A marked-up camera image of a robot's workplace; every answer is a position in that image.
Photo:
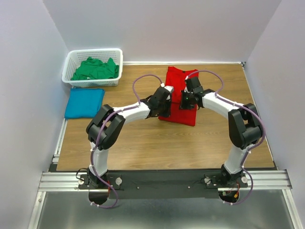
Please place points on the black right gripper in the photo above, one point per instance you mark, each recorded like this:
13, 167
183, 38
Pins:
182, 105

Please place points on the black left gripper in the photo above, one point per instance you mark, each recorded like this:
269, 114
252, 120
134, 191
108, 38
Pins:
167, 112

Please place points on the red t shirt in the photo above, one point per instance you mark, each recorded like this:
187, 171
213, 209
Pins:
176, 78

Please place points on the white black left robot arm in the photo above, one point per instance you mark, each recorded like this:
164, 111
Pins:
105, 127

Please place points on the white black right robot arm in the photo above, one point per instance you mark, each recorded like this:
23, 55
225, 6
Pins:
245, 129

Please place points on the blue folded t shirt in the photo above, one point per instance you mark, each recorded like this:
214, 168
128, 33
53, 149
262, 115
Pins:
84, 103

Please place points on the green crumpled t shirt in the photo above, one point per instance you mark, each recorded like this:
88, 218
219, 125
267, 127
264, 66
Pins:
95, 69

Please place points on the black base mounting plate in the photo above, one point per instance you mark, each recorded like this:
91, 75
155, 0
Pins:
161, 184

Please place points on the white plastic laundry basket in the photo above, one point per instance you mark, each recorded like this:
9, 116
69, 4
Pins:
74, 59

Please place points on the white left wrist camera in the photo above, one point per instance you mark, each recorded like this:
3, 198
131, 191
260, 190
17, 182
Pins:
170, 90

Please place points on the white table edge rail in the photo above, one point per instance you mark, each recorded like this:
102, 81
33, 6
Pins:
177, 63

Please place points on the aluminium frame rail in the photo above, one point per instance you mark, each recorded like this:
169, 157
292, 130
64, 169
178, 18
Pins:
67, 181

